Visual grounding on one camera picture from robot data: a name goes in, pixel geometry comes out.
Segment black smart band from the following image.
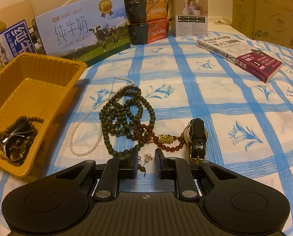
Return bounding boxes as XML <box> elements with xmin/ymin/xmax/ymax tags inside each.
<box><xmin>3</xmin><ymin>122</ymin><xmax>36</xmax><ymax>163</ymax></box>

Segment black leather strap watch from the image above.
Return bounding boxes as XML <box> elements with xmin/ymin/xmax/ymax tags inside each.
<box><xmin>181</xmin><ymin>118</ymin><xmax>208</xmax><ymax>163</ymax></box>

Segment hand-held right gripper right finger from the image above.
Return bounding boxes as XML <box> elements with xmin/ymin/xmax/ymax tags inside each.
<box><xmin>155</xmin><ymin>149</ymin><xmax>245</xmax><ymax>200</ymax></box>

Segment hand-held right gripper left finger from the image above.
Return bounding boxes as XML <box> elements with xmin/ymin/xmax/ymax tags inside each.
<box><xmin>46</xmin><ymin>149</ymin><xmax>138</xmax><ymax>201</ymax></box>

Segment blue checked tablecloth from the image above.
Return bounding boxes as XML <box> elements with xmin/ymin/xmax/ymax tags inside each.
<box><xmin>0</xmin><ymin>31</ymin><xmax>293</xmax><ymax>236</ymax></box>

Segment white pearl necklace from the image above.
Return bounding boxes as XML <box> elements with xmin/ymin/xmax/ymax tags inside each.
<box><xmin>70</xmin><ymin>77</ymin><xmax>135</xmax><ymax>156</ymax></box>

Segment white and maroon book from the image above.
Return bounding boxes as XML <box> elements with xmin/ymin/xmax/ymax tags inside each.
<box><xmin>196</xmin><ymin>36</ymin><xmax>283</xmax><ymax>83</ymax></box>

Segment large open cardboard box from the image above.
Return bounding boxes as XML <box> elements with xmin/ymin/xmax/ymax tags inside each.
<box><xmin>231</xmin><ymin>0</ymin><xmax>293</xmax><ymax>54</ymax></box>

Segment dark bead bracelet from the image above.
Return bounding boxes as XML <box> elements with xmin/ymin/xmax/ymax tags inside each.
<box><xmin>0</xmin><ymin>117</ymin><xmax>44</xmax><ymax>159</ymax></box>

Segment yellow plastic tray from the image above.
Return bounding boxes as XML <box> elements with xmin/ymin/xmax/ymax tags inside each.
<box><xmin>0</xmin><ymin>52</ymin><xmax>88</xmax><ymax>178</ymax></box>

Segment red bead bracelet gold charm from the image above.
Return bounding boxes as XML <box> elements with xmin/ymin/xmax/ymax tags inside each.
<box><xmin>133</xmin><ymin>124</ymin><xmax>186</xmax><ymax>153</ymax></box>

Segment dark green bead necklace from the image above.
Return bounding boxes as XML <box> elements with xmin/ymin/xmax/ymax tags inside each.
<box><xmin>99</xmin><ymin>85</ymin><xmax>157</xmax><ymax>177</ymax></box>

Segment small white product box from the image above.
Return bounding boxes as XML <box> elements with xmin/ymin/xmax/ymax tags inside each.
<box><xmin>168</xmin><ymin>0</ymin><xmax>208</xmax><ymax>38</ymax></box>

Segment red label instant food bowl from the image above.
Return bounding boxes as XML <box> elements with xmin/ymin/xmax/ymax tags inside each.
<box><xmin>127</xmin><ymin>18</ymin><xmax>170</xmax><ymax>45</ymax></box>

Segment dark blue milk carton box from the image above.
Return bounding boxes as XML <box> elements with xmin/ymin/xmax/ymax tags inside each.
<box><xmin>0</xmin><ymin>19</ymin><xmax>38</xmax><ymax>79</ymax></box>

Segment light blue milk carton box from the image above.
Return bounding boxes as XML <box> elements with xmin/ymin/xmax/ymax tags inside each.
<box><xmin>31</xmin><ymin>0</ymin><xmax>131</xmax><ymax>63</ymax></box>

